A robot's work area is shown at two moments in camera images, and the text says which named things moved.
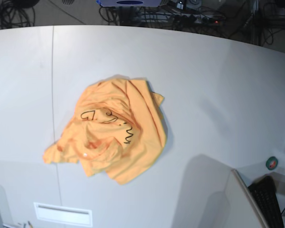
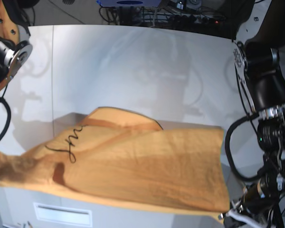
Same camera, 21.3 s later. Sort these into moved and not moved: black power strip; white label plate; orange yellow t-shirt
Moved: orange yellow t-shirt
Not moved: white label plate; black power strip
